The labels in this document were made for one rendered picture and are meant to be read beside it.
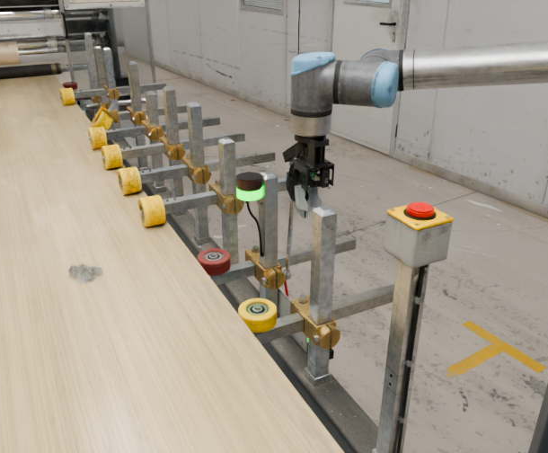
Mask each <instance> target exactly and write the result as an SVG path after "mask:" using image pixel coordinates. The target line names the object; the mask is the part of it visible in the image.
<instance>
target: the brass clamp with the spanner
mask: <svg viewBox="0 0 548 453"><path fill-rule="evenodd" d="M249 260H251V261H252V262H253V263H254V264H255V275H254V277H255V279H256V280H257V281H258V282H259V283H260V284H261V285H262V286H263V287H264V288H267V287H269V288H270V289H278V288H280V287H281V286H282V285H283V284H284V282H285V274H284V273H283V272H282V267H281V265H280V264H279V263H278V265H277V266H273V267H269V268H267V269H265V268H264V267H263V266H262V265H261V264H260V254H259V253H253V252H252V249H251V250H247V251H245V261H249Z"/></svg>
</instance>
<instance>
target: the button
mask: <svg viewBox="0 0 548 453"><path fill-rule="evenodd" d="M406 211H407V213H409V214H410V215H411V216H413V217H416V218H429V217H431V216H432V215H434V208H433V207H432V206H431V205H429V204H428V203H424V202H412V203H411V204H409V205H408V206H407V208H406Z"/></svg>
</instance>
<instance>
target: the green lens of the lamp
mask: <svg viewBox="0 0 548 453"><path fill-rule="evenodd" d="M236 196H237V198H238V199H240V200H248V201H251V200H259V199H260V198H262V187H261V189H259V190H257V191H240V190H239V189H238V188H237V187H236Z"/></svg>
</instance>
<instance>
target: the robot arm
mask: <svg viewBox="0 0 548 453"><path fill-rule="evenodd" d="M335 58H336V57H335V55H334V54H333V53H331V52H311V53H305V54H300V55H297V56H296V57H294V58H293V60H292V67H291V73H290V75H291V103H290V131H291V133H293V134H294V140H296V141H298V142H297V143H295V144H294V145H293V146H292V147H290V148H288V149H287V150H286V151H285V152H283V153H282V154H283V157H284V161H285V163H286V162H290V163H289V165H290V166H289V172H287V180H286V186H287V191H288V194H289V196H290V199H291V200H292V201H293V204H294V206H295V208H296V210H297V212H298V213H299V215H300V216H301V217H302V218H307V217H308V215H309V214H310V212H311V211H312V209H313V208H319V207H322V206H323V202H322V200H321V198H320V196H319V193H318V191H319V187H322V188H326V187H329V184H330V185H331V186H333V179H334V164H333V163H332V162H330V161H328V160H326V159H324V158H325V146H328V145H329V139H328V138H326V135H327V134H329V133H330V132H331V112H332V105H333V104H342V105H355V106H368V107H376V108H389V107H391V106H392V105H393V104H394V100H395V98H396V94H397V92H400V91H407V90H415V89H434V88H452V87H471V86H490V85H509V84H545V83H548V40H545V41H532V42H519V43H505V44H492V45H479V46H465V47H452V48H439V49H414V50H407V49H398V50H387V49H372V50H370V51H368V52H367V53H366V54H365V55H364V56H363V57H362V58H361V59H360V60H359V61H354V60H335ZM330 169H332V176H331V179H330ZM299 183H300V184H299Z"/></svg>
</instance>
